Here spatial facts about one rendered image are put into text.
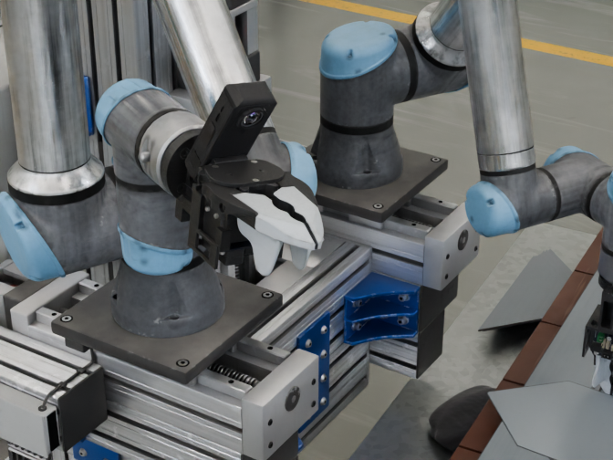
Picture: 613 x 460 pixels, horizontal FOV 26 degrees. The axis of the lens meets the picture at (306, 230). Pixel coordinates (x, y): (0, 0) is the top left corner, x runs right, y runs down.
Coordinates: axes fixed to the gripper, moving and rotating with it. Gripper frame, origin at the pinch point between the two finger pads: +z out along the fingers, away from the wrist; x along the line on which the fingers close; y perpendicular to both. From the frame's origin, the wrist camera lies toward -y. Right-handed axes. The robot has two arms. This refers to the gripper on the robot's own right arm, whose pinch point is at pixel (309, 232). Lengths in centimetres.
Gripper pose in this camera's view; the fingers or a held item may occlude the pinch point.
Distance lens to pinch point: 109.7
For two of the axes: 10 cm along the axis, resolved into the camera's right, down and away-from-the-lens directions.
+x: -8.4, 1.3, -5.3
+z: 5.3, 4.1, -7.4
